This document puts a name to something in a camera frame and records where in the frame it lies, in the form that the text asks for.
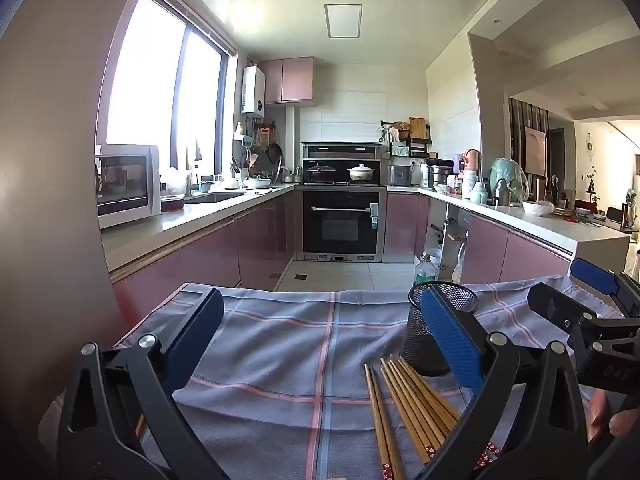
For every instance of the dark red bowl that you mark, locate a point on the dark red bowl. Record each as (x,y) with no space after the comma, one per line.
(172,203)

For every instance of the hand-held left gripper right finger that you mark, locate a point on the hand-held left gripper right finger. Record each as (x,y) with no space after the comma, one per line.
(450,335)

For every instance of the white wall water heater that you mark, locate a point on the white wall water heater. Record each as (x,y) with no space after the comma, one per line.
(253,90)

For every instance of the white bowl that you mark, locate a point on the white bowl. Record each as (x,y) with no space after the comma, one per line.
(537,207)

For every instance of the black pot with glass lid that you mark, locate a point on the black pot with glass lid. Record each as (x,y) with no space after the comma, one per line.
(320,172)

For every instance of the green fan in plastic wrap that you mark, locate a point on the green fan in plastic wrap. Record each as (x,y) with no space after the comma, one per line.
(505,175)

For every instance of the framed wall picture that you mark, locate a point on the framed wall picture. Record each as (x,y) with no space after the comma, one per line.
(535,151)

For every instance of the pink wall cabinet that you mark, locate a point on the pink wall cabinet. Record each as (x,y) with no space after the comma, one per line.
(290,80)

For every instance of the clear plastic bottle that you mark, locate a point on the clear plastic bottle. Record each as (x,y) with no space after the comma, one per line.
(425,274)

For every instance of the white countertop oven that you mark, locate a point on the white countertop oven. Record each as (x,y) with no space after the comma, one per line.
(150,180)

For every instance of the silver rice cooker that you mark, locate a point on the silver rice cooker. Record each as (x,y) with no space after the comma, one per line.
(400,175)

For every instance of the black mesh utensil holder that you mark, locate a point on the black mesh utensil holder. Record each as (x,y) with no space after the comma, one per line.
(417,330)

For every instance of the bunch of wooden chopsticks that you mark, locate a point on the bunch of wooden chopsticks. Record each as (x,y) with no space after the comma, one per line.
(415,400)

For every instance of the stainless steel pot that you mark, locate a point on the stainless steel pot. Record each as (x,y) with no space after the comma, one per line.
(439,175)

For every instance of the steel thermos flask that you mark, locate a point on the steel thermos flask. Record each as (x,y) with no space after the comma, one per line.
(502,194)

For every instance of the pink electric kettle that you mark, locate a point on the pink electric kettle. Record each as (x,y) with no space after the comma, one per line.
(471,160)

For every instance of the white casserole pot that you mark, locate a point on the white casserole pot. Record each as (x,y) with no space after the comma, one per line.
(361,173)

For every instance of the black integrated stove oven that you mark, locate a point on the black integrated stove oven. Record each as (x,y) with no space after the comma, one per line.
(342,225)

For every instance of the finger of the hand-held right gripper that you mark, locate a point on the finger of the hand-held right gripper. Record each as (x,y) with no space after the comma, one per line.
(595,276)
(552,305)

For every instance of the square ceiling light panel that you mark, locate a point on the square ceiling light panel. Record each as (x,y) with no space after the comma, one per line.
(343,21)

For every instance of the black wall storage rack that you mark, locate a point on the black wall storage rack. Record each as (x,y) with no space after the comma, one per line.
(412,142)

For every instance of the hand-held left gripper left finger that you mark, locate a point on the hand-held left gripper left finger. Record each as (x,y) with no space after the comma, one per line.
(195,345)

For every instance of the steel kitchen sink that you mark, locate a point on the steel kitchen sink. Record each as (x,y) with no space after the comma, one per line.
(215,198)

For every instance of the hanging black frying pan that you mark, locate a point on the hanging black frying pan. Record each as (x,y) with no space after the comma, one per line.
(275,154)

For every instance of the pink kitchen base cabinets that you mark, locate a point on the pink kitchen base cabinets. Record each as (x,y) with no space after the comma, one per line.
(492,250)
(210,260)

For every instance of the grey plaid tablecloth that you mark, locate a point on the grey plaid tablecloth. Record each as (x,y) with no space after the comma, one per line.
(280,340)

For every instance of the person's right hand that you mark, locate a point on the person's right hand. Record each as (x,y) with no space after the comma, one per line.
(597,417)

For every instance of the large kitchen window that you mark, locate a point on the large kitchen window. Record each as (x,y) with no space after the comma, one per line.
(145,85)

